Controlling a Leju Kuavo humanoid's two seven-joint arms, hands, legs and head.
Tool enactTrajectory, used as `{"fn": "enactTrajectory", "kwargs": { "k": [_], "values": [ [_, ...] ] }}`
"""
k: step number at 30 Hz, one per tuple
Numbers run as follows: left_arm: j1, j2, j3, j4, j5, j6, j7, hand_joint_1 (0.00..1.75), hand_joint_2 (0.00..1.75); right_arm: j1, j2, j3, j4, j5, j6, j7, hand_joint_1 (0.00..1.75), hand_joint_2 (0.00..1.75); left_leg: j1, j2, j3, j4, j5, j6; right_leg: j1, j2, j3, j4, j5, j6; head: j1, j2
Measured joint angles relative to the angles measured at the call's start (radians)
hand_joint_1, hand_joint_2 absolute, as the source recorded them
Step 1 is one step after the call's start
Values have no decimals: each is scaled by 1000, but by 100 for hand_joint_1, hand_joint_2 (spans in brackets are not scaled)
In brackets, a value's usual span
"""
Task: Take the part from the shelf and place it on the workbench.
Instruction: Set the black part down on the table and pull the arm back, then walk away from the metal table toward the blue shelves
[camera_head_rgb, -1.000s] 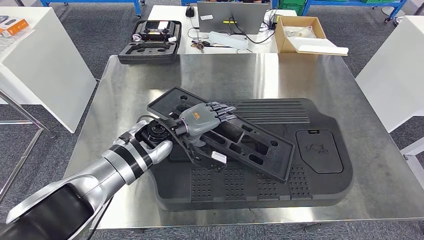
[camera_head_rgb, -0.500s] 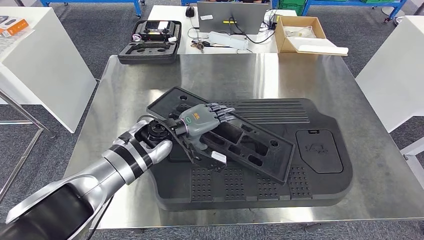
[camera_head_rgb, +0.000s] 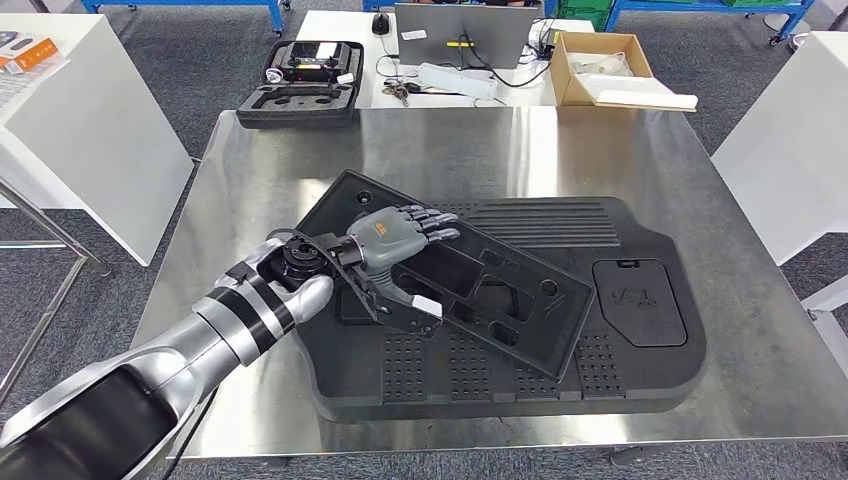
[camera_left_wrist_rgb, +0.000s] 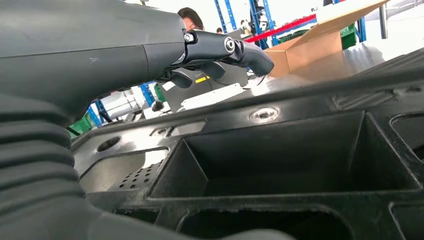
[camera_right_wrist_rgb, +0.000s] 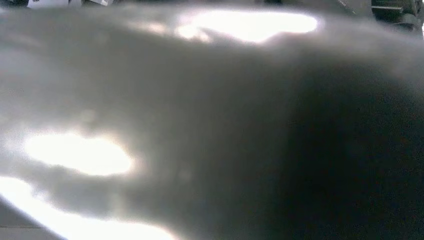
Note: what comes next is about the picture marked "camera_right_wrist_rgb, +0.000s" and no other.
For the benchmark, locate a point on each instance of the stainless steel workbench table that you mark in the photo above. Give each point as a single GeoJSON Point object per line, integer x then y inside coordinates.
{"type": "Point", "coordinates": [212, 99]}

